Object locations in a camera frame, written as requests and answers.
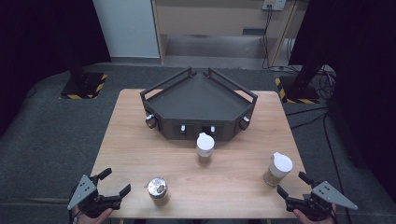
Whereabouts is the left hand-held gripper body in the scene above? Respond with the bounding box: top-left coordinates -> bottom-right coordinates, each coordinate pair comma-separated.
67,175 -> 122,218

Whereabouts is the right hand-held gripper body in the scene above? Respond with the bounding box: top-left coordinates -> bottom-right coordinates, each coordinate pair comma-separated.
285,180 -> 359,222

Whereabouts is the white-lid seasoning jar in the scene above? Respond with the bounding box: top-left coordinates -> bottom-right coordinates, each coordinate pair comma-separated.
195,132 -> 216,167
262,151 -> 294,188

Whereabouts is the silver metal cup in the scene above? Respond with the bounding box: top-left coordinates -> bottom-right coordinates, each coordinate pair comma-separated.
147,176 -> 171,207

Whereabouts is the black corner rack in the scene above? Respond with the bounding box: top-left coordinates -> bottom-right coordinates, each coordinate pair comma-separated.
139,66 -> 259,142

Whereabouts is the person's left hand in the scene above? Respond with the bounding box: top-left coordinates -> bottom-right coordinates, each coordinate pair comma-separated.
72,206 -> 114,224

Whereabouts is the person's right hand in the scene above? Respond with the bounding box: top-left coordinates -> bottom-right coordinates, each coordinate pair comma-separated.
292,203 -> 338,224

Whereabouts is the black stand with striped base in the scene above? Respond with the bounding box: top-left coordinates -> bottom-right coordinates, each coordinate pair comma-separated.
59,40 -> 108,101
274,62 -> 325,105

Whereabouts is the black curtain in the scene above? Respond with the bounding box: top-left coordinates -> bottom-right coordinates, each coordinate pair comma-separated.
0,0 -> 112,138
289,0 -> 396,195

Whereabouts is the white panel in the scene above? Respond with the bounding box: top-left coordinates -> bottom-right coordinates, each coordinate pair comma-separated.
92,0 -> 161,59

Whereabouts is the white power outlet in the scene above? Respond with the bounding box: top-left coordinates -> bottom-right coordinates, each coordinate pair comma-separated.
262,0 -> 287,12

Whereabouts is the black floor cable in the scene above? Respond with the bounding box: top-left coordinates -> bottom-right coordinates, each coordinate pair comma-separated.
285,105 -> 354,224

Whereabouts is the tangle of black cables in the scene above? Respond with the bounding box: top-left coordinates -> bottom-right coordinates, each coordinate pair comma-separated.
311,65 -> 338,101

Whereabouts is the black cable from outlet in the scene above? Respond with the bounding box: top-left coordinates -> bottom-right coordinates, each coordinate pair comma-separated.
262,5 -> 275,70

